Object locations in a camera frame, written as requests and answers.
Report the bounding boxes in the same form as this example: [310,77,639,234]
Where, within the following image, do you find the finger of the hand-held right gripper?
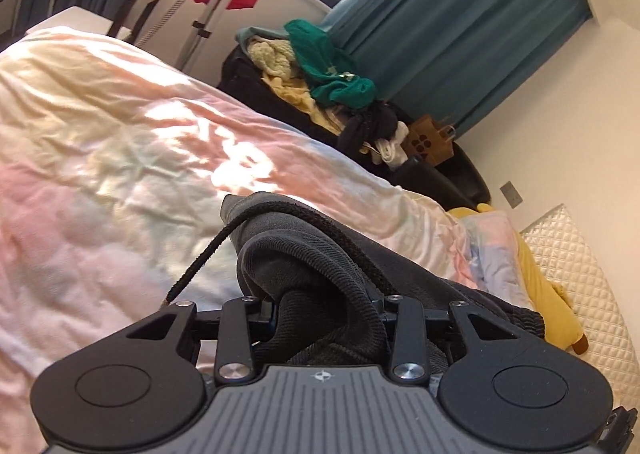
[599,405,636,454]

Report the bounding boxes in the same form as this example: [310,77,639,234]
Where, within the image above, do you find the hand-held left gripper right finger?
[381,294,527,383]

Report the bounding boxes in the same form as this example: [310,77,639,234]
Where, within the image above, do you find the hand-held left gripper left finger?
[124,298,262,383]

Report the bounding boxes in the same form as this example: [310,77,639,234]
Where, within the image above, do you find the dark grey pants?
[164,191,547,376]

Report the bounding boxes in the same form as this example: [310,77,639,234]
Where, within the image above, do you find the pastel pillow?
[450,213,537,311]

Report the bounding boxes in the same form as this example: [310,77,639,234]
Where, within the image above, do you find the yellow plush toy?
[446,203,592,356]

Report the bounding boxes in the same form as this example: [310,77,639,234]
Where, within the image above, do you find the cream quilted headboard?
[519,203,640,387]

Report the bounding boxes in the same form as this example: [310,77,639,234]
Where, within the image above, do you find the black armchair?
[219,48,492,206]

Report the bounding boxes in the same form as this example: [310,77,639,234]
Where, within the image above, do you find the white garment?
[374,128,409,171]

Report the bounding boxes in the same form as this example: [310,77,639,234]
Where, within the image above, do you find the brown paper bag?
[406,113,459,168]

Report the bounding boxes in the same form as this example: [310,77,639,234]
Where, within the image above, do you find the dark garment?
[339,101,412,156]

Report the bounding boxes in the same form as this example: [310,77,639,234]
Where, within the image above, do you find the pink and cream duvet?
[0,24,501,435]

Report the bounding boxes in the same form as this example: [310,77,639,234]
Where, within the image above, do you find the yellow cloth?
[261,73,352,136]

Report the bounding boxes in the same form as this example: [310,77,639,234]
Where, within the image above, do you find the cream knitted garment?
[247,38,302,81]

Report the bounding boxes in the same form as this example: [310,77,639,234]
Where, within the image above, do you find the green garment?
[284,19,377,110]

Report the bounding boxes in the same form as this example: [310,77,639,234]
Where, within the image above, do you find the silver pole stand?
[179,0,262,71]

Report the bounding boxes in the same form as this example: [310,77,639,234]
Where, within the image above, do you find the wall socket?
[499,179,525,209]

